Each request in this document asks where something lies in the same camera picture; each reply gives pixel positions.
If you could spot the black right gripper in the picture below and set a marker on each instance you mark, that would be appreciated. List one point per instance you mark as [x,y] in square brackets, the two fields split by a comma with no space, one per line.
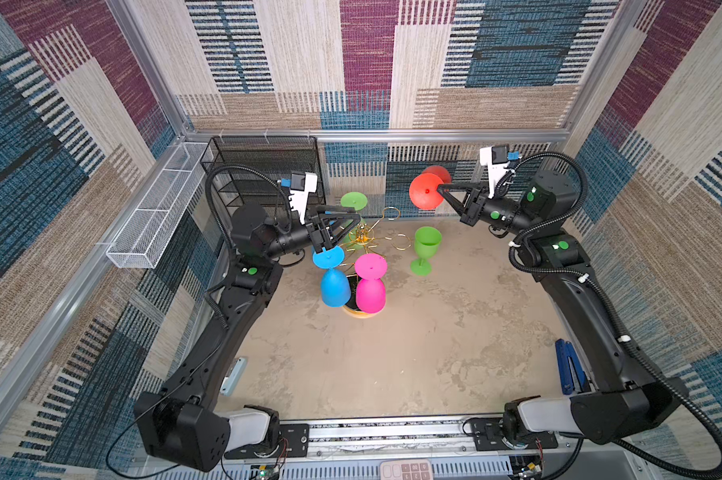
[473,203]

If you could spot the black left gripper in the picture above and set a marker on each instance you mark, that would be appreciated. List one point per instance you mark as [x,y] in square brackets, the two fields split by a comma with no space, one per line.
[320,240]

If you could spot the red wine glass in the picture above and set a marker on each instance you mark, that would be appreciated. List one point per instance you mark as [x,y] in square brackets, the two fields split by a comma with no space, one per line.
[423,190]

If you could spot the green wine glass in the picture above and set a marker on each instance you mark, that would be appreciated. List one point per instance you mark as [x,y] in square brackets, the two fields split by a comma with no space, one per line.
[358,201]
[426,243]

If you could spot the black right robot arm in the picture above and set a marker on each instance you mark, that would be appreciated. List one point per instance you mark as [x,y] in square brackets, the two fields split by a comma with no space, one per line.
[629,393]

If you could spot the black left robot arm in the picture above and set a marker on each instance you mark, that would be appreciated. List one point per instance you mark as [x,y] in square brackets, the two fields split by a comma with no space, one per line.
[178,423]

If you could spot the gold wine glass rack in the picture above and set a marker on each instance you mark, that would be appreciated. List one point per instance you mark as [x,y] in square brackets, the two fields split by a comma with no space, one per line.
[363,240]

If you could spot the front blue wine glass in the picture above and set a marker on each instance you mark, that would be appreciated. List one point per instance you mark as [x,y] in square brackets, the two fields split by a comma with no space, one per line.
[335,287]

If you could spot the pink wine glass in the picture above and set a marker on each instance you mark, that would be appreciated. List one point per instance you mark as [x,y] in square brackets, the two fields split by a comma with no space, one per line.
[370,291]

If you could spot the blue clip tool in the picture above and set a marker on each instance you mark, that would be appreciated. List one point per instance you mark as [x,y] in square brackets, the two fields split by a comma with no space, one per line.
[572,376]

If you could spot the light blue flat device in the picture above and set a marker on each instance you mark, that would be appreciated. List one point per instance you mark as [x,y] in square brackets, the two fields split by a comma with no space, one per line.
[231,381]

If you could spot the pink keypad device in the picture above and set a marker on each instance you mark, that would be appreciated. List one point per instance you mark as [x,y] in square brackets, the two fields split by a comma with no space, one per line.
[407,469]

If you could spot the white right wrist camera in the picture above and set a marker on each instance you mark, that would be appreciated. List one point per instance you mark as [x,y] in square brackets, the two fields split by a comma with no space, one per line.
[501,164]

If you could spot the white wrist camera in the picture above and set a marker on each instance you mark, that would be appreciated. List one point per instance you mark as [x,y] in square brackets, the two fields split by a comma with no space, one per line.
[299,186]
[501,164]

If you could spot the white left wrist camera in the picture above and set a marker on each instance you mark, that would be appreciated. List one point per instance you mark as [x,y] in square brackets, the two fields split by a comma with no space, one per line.
[299,186]

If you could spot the black wire shelf rack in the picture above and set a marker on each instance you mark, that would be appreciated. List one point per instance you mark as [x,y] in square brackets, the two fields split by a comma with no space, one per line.
[275,157]

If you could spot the white wire mesh basket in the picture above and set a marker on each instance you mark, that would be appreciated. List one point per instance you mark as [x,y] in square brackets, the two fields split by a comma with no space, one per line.
[141,243]

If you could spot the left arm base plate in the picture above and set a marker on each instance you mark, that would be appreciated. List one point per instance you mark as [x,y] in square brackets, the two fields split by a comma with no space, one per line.
[294,436]

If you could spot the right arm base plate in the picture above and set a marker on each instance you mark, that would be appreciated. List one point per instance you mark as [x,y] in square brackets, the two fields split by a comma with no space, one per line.
[487,435]

